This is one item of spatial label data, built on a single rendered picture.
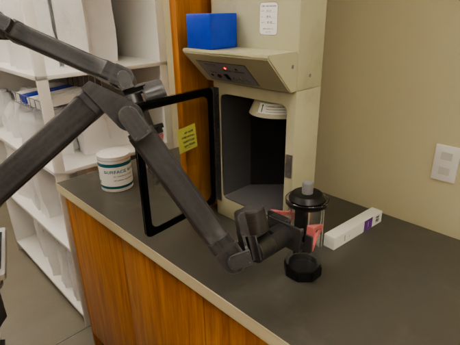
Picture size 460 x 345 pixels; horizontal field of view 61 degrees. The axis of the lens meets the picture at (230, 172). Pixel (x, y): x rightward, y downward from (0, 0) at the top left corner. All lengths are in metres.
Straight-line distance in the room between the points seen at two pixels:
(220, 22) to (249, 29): 0.08
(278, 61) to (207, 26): 0.23
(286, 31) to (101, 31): 1.35
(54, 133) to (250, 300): 0.60
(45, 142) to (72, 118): 0.07
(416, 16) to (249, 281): 0.90
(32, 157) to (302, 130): 0.67
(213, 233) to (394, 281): 0.53
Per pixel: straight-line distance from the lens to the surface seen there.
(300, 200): 0.98
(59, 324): 2.54
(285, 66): 1.00
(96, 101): 0.82
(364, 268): 1.18
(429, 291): 1.16
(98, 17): 2.23
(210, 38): 1.09
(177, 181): 0.83
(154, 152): 0.83
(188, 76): 1.26
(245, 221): 0.89
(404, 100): 1.39
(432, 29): 1.34
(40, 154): 0.84
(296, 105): 1.06
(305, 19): 1.05
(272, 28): 1.08
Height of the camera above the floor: 1.61
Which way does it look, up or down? 23 degrees down
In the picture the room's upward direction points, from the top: 1 degrees counter-clockwise
